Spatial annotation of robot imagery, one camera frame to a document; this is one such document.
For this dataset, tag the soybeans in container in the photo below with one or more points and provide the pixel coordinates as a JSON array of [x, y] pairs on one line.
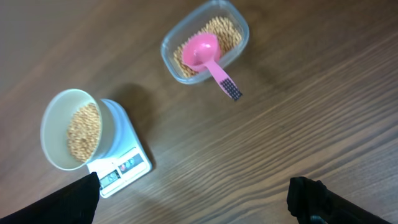
[[228, 38]]

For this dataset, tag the clear plastic container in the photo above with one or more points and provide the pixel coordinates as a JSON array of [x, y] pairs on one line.
[[190, 25]]

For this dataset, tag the white digital kitchen scale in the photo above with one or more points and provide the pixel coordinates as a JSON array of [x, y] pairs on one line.
[[126, 161]]

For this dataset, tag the pink plastic scoop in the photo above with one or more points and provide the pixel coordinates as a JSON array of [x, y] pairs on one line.
[[202, 52]]

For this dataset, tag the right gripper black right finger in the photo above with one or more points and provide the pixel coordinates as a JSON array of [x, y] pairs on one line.
[[311, 202]]

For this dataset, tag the white bowl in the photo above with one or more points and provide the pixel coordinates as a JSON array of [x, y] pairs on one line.
[[55, 124]]

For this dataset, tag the soybeans in bowl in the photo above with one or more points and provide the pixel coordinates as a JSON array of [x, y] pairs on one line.
[[83, 133]]

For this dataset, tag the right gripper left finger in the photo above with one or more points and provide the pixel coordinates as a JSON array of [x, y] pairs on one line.
[[73, 204]]

